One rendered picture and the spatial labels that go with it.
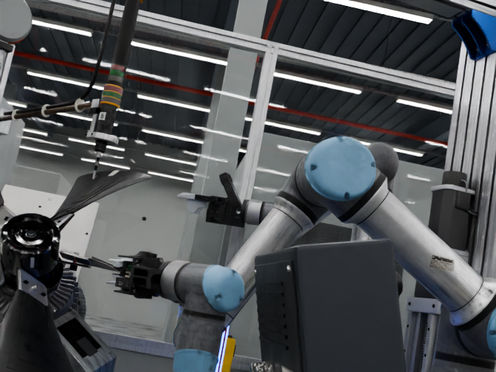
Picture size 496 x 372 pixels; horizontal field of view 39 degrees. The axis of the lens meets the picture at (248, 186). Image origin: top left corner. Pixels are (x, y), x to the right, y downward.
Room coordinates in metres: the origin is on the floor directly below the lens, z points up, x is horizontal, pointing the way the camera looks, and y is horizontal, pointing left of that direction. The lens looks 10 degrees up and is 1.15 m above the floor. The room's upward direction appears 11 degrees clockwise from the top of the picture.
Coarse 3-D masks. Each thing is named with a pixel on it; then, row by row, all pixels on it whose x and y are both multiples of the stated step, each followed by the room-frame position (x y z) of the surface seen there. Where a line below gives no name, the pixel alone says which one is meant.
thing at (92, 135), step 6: (96, 102) 1.53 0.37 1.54; (90, 108) 1.54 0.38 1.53; (96, 108) 1.52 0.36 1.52; (96, 114) 1.52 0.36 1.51; (96, 120) 1.52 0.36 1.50; (96, 126) 1.53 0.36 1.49; (90, 132) 1.49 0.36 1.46; (96, 132) 1.48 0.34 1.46; (90, 138) 1.51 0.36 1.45; (96, 138) 1.50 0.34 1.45; (102, 138) 1.49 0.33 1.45; (108, 138) 1.49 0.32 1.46; (114, 138) 1.50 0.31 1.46; (108, 144) 1.54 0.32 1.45; (114, 144) 1.52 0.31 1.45
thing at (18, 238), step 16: (16, 224) 1.47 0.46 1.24; (32, 224) 1.47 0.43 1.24; (48, 224) 1.48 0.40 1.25; (0, 240) 1.44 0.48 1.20; (16, 240) 1.44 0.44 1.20; (32, 240) 1.45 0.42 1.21; (48, 240) 1.46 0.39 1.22; (0, 256) 1.48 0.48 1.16; (16, 256) 1.42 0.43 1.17; (32, 256) 1.42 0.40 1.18; (48, 256) 1.45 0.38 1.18; (32, 272) 1.46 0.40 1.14; (48, 272) 1.49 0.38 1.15; (0, 288) 1.50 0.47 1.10; (16, 288) 1.49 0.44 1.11; (48, 288) 1.51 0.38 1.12
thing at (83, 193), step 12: (84, 180) 1.74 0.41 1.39; (96, 180) 1.71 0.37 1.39; (108, 180) 1.68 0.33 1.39; (120, 180) 1.66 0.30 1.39; (132, 180) 1.65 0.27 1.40; (144, 180) 1.65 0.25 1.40; (72, 192) 1.71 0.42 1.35; (84, 192) 1.66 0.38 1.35; (96, 192) 1.62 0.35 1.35; (108, 192) 1.60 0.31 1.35; (72, 204) 1.61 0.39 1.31; (84, 204) 1.57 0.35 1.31; (60, 216) 1.58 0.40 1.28
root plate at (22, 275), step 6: (18, 270) 1.43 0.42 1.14; (18, 276) 1.42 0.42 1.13; (24, 276) 1.44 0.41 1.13; (30, 276) 1.46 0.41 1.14; (18, 282) 1.41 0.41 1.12; (30, 282) 1.45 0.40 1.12; (36, 282) 1.47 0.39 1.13; (18, 288) 1.40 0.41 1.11; (24, 288) 1.42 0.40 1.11; (30, 288) 1.44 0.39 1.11; (42, 288) 1.49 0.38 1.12; (30, 294) 1.43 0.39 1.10; (36, 294) 1.45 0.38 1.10; (42, 300) 1.46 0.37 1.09
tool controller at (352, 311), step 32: (256, 256) 0.98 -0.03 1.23; (288, 256) 0.77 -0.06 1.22; (320, 256) 0.74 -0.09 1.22; (352, 256) 0.74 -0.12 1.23; (384, 256) 0.75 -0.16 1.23; (256, 288) 0.97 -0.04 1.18; (288, 288) 0.77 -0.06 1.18; (320, 288) 0.74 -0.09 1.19; (352, 288) 0.74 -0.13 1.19; (384, 288) 0.75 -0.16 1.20; (288, 320) 0.79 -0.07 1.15; (320, 320) 0.74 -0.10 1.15; (352, 320) 0.74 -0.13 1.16; (384, 320) 0.75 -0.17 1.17; (288, 352) 0.80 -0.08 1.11; (320, 352) 0.74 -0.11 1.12; (352, 352) 0.75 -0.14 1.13; (384, 352) 0.75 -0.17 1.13
